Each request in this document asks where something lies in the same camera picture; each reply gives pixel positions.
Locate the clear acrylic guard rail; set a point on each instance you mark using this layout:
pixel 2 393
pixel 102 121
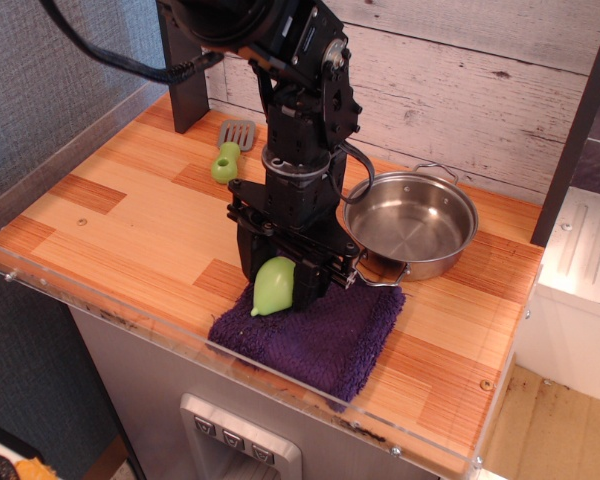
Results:
pixel 126 224

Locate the green handled grey spatula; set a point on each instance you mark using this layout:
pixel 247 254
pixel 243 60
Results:
pixel 235 137

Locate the purple folded towel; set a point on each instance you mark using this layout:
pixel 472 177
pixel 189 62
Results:
pixel 332 346

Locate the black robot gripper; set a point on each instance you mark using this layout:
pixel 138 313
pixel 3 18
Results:
pixel 298 219

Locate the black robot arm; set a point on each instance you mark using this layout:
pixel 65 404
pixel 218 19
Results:
pixel 299 53

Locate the yellow object bottom left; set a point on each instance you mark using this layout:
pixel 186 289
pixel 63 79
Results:
pixel 34 469

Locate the green toy pear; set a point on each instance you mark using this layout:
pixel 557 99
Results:
pixel 273 287

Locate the metal bowl with handles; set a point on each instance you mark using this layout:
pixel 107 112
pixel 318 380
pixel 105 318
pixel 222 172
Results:
pixel 411 225

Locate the dark left shelf post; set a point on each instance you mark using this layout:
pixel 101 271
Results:
pixel 189 99

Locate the grey toy fridge cabinet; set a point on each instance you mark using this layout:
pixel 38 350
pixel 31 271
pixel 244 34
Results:
pixel 146 383

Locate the dark shelf post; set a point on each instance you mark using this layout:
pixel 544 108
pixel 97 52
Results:
pixel 567 165
pixel 189 99

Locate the dark right shelf post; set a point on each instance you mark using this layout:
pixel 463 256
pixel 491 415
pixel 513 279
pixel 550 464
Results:
pixel 567 165

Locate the white toy sink unit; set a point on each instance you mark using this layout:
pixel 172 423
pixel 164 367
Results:
pixel 559 335

